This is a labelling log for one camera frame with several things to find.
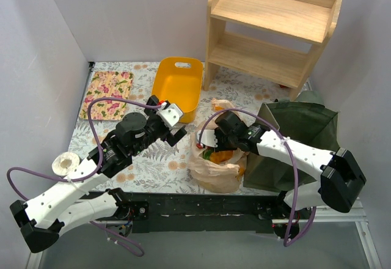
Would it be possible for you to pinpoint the orange plastic grocery bag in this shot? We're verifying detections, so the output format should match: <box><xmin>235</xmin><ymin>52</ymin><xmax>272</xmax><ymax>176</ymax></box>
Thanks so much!
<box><xmin>187</xmin><ymin>98</ymin><xmax>249</xmax><ymax>194</ymax></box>

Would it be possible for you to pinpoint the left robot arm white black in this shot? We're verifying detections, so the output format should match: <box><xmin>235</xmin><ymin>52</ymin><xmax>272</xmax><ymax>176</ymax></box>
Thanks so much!
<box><xmin>10</xmin><ymin>95</ymin><xmax>186</xmax><ymax>253</ymax></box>

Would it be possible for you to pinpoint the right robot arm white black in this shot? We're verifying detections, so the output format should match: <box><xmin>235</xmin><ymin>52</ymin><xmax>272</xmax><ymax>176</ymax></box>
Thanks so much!
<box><xmin>215</xmin><ymin>111</ymin><xmax>367</xmax><ymax>219</ymax></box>

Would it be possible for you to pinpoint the yellow plastic bin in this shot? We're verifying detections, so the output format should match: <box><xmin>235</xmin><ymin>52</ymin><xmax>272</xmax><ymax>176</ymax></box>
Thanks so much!
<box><xmin>152</xmin><ymin>57</ymin><xmax>203</xmax><ymax>123</ymax></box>

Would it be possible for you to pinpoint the red pepper in bag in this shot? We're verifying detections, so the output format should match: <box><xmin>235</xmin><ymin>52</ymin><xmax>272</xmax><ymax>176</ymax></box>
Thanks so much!
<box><xmin>202</xmin><ymin>149</ymin><xmax>214</xmax><ymax>161</ymax></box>

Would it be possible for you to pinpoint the floral rectangular tray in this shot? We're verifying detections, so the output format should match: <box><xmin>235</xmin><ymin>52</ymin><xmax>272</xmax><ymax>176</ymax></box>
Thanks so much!
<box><xmin>79</xmin><ymin>71</ymin><xmax>134</xmax><ymax>121</ymax></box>

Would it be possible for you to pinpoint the dark green tote bag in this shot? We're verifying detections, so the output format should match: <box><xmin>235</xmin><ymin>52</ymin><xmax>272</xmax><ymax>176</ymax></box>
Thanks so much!
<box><xmin>243</xmin><ymin>90</ymin><xmax>340</xmax><ymax>192</ymax></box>

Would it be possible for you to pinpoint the tape roll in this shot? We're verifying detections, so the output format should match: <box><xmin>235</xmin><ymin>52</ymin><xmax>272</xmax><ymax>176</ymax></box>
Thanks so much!
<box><xmin>51</xmin><ymin>152</ymin><xmax>81</xmax><ymax>177</ymax></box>

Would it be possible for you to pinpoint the wooden shelf unit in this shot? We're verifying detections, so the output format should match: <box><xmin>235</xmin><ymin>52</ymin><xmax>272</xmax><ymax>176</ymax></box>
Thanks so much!
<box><xmin>203</xmin><ymin>0</ymin><xmax>343</xmax><ymax>100</ymax></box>

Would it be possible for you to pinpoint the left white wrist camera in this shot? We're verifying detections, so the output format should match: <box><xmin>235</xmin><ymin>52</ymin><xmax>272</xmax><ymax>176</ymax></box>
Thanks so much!
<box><xmin>156</xmin><ymin>101</ymin><xmax>183</xmax><ymax>130</ymax></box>

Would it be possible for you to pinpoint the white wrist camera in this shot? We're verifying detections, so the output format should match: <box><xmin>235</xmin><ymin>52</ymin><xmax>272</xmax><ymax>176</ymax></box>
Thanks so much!
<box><xmin>156</xmin><ymin>101</ymin><xmax>183</xmax><ymax>130</ymax></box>
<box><xmin>196</xmin><ymin>129</ymin><xmax>217</xmax><ymax>149</ymax></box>

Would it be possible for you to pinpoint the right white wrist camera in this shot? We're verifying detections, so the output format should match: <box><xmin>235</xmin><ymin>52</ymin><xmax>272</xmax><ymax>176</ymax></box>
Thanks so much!
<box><xmin>196</xmin><ymin>129</ymin><xmax>217</xmax><ymax>149</ymax></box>

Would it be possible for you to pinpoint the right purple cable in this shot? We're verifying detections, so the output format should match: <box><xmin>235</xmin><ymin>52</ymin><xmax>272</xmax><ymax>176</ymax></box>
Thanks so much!
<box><xmin>195</xmin><ymin>108</ymin><xmax>316</xmax><ymax>248</ymax></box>

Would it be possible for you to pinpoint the purple cable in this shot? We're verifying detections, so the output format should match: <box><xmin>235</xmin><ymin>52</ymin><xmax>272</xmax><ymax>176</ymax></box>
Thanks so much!
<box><xmin>195</xmin><ymin>108</ymin><xmax>316</xmax><ymax>248</ymax></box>
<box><xmin>6</xmin><ymin>97</ymin><xmax>166</xmax><ymax>257</ymax></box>

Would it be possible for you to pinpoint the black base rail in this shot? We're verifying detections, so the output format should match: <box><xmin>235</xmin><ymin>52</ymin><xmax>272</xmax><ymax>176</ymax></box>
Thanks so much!
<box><xmin>100</xmin><ymin>193</ymin><xmax>291</xmax><ymax>236</ymax></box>

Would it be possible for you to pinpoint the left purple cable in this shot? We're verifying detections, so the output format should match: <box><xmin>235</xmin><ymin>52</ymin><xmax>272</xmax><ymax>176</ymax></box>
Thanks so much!
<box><xmin>6</xmin><ymin>97</ymin><xmax>166</xmax><ymax>257</ymax></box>

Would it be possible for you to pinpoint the aluminium frame rail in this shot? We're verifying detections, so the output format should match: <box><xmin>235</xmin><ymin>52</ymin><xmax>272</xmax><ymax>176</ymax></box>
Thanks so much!
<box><xmin>27</xmin><ymin>203</ymin><xmax>381</xmax><ymax>268</ymax></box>

